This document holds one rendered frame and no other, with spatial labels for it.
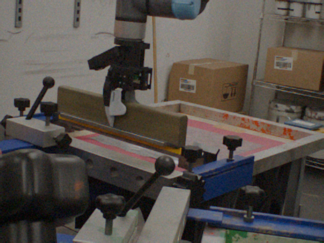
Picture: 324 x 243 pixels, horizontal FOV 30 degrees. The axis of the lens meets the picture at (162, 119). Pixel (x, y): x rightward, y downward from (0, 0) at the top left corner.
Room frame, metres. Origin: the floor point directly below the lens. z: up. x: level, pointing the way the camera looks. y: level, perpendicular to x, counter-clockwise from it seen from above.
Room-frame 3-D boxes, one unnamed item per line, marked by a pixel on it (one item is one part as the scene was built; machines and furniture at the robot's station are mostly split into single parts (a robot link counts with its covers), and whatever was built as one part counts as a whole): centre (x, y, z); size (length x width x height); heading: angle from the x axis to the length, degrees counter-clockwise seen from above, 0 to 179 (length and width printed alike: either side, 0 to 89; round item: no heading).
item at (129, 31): (1.43, 0.09, 1.27); 0.08 x 0.08 x 0.05
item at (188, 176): (1.06, -0.05, 1.02); 0.07 x 0.06 x 0.07; 142
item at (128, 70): (1.42, 0.09, 1.19); 0.09 x 0.08 x 0.12; 52
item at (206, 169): (1.28, -0.12, 0.98); 0.30 x 0.05 x 0.07; 142
